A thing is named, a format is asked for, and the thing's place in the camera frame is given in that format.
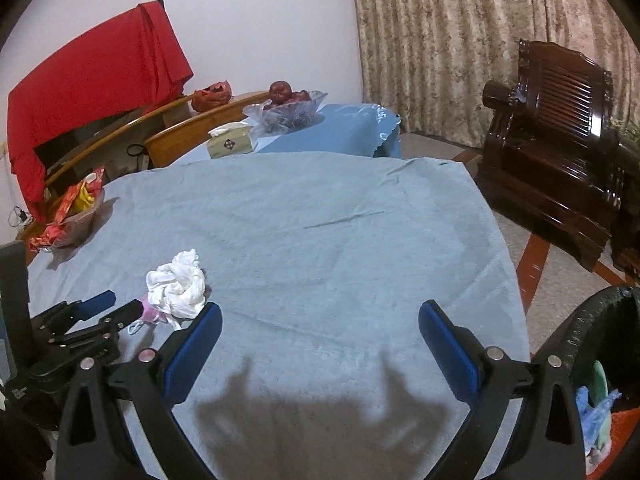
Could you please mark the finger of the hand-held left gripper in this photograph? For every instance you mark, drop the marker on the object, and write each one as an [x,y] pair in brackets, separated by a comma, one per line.
[125,312]
[97,302]

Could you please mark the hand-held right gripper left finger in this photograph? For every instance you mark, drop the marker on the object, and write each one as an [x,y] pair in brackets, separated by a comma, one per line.
[192,355]

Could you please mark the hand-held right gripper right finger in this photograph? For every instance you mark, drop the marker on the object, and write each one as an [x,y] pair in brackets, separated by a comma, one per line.
[450,355]

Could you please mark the pink face mask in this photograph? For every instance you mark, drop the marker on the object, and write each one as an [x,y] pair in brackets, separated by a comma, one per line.
[150,312]

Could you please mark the white tissue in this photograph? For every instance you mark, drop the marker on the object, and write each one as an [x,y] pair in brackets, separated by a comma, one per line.
[175,285]

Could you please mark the black trash bin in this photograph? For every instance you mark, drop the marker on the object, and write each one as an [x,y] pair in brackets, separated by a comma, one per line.
[590,320]

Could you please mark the blue plastic bag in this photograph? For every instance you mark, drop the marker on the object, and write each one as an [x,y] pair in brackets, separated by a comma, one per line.
[592,417]

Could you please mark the orange mesh bag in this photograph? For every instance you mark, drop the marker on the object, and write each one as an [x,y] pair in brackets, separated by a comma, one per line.
[627,435]

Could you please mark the glass snack bowl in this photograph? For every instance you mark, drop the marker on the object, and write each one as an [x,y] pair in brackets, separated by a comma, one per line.
[82,227]

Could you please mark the red gold snack packet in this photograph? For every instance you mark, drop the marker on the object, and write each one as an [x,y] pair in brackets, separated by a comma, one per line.
[62,207]
[45,235]

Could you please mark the yellow snack packet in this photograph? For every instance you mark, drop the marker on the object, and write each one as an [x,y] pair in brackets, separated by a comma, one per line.
[84,197]

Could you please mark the black television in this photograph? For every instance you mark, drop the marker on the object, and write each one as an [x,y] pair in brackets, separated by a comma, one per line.
[75,145]

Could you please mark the patterned tissue box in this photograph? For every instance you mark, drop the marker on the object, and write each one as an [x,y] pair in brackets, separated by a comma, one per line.
[230,145]

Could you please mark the dark wooden armchair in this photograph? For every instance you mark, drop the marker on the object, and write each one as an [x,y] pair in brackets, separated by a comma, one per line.
[550,160]

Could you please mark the dark wooden side table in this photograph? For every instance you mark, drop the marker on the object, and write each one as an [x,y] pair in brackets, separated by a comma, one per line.
[627,210]

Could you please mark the red orange bag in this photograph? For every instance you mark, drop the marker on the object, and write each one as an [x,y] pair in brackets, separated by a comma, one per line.
[210,97]

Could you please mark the red cloth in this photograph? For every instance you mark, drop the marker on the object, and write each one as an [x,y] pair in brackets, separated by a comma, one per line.
[90,70]

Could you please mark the glass fruit bowl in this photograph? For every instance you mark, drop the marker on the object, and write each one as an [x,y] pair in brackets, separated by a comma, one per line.
[285,119]

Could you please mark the dark red apple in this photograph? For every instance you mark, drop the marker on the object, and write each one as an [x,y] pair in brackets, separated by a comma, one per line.
[301,96]
[280,92]

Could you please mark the beige patterned curtain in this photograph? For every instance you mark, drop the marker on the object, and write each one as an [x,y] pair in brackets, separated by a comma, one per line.
[440,35]

